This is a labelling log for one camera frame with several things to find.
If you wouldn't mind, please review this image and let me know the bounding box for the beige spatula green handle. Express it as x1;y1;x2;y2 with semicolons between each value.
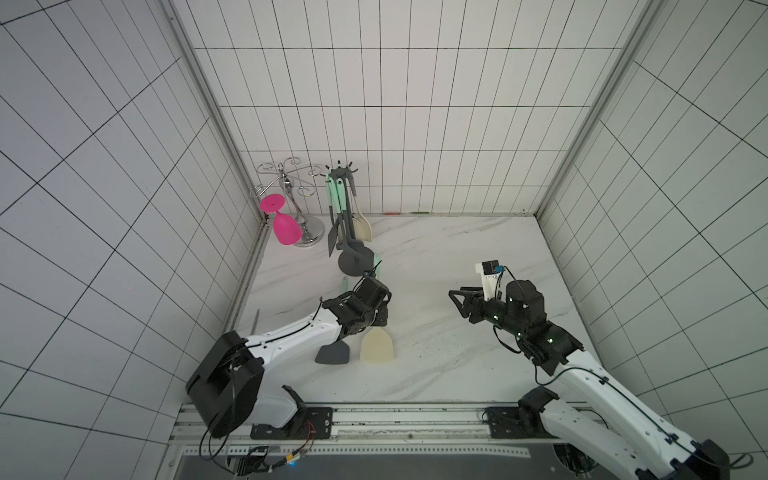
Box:
360;327;395;364

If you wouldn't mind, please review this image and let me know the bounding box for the grey spatula green handle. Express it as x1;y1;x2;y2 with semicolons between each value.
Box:
314;276;352;365

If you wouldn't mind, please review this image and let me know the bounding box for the beige spatula grey handle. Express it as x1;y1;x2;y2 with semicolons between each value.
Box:
348;173;372;242

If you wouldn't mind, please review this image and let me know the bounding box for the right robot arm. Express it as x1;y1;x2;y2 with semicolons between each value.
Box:
448;275;731;479

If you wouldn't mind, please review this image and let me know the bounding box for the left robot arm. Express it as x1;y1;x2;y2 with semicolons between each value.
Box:
185;276;391;439

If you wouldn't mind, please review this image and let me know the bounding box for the grey utensil rack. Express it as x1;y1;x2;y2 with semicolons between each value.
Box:
325;162;375;277

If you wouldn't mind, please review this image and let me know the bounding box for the pink plastic wine glass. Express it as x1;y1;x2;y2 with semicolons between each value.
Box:
259;194;302;245

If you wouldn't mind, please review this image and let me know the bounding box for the chrome glass holder stand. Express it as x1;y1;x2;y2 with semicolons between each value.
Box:
251;157;325;248

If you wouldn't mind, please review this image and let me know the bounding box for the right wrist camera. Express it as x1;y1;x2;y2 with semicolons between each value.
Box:
475;260;504;301

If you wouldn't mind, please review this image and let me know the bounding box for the grey utensil green handle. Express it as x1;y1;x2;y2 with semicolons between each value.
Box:
325;174;340;257

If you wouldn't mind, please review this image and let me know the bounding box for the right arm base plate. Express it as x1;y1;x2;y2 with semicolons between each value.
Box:
481;406;556;440

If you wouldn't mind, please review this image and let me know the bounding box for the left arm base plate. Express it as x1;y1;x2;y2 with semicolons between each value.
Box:
250;407;334;441

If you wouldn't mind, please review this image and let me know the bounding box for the left base cable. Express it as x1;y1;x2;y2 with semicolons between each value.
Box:
197;407;316;476

